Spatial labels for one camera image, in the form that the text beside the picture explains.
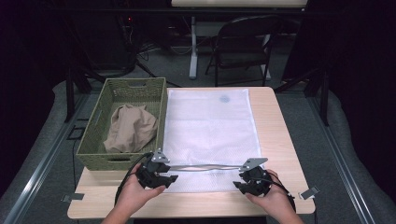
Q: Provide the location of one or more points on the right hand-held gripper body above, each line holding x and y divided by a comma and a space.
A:
257, 183

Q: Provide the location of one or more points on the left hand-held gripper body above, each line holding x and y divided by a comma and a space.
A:
152, 179

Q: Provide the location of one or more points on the beige cloth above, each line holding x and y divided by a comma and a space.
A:
130, 130

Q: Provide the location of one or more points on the green woven basket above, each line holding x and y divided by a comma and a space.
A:
93, 146

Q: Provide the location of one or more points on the white mesh laundry bag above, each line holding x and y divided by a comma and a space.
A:
211, 130

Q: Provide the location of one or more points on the person's left hand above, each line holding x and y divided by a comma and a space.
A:
135, 196

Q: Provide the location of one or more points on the person's right hand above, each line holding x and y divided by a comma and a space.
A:
275, 199

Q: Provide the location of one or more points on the grey metal table clip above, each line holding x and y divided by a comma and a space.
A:
73, 197
308, 193

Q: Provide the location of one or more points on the black metal stand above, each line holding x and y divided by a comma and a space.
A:
70, 93
323, 96

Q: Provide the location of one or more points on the white background desk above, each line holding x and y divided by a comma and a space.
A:
193, 46

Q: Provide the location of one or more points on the black folding chair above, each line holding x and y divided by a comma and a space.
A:
243, 43

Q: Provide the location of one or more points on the black cabinet with red light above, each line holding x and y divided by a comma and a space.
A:
106, 40

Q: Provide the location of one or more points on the aluminium floor rail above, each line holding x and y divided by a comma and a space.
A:
40, 174
342, 168

